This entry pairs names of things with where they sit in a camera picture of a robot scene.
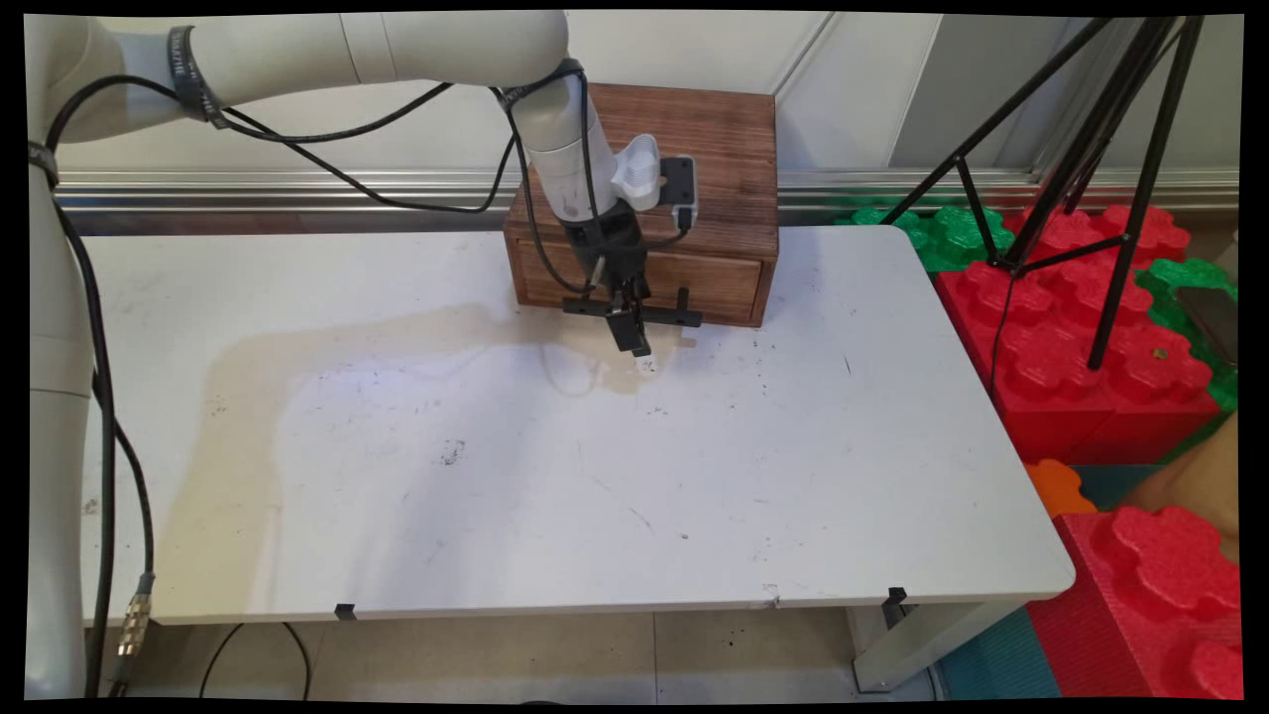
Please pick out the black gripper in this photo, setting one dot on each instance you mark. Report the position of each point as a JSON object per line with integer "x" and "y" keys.
{"x": 610, "y": 248}

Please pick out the brown wooden drawer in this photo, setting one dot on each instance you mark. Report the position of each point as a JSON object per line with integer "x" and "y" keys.
{"x": 714, "y": 283}

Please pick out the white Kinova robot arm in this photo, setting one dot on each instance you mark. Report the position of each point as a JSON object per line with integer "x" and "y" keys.
{"x": 297, "y": 50}

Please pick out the brown wooden cabinet box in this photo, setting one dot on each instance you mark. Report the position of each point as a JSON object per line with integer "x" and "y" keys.
{"x": 694, "y": 129}

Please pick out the green foam block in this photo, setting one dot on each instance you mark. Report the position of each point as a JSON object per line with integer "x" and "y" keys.
{"x": 952, "y": 233}
{"x": 1175, "y": 283}

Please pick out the small black table clip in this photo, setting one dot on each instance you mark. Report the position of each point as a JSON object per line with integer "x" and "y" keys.
{"x": 894, "y": 603}
{"x": 344, "y": 611}

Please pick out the white table leg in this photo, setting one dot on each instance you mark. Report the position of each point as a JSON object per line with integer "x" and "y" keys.
{"x": 922, "y": 640}

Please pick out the large red foam block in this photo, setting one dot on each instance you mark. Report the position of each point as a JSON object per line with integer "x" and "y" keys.
{"x": 1071, "y": 357}

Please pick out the orange foam block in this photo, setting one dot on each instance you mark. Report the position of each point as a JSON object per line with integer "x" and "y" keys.
{"x": 1056, "y": 488}

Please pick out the black tripod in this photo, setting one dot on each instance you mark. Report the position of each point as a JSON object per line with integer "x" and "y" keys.
{"x": 1150, "y": 169}

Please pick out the bare person leg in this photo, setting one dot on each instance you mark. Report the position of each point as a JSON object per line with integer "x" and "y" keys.
{"x": 1195, "y": 486}

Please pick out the red foam block ribbed side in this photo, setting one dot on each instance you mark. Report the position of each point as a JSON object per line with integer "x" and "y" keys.
{"x": 1150, "y": 605}

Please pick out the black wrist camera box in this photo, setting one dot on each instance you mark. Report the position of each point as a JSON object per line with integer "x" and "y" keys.
{"x": 679, "y": 183}

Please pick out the white ribbed camera mount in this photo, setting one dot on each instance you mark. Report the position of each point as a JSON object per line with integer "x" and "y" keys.
{"x": 637, "y": 169}

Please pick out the aluminium wall rail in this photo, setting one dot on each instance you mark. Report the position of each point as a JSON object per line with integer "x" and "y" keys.
{"x": 297, "y": 188}

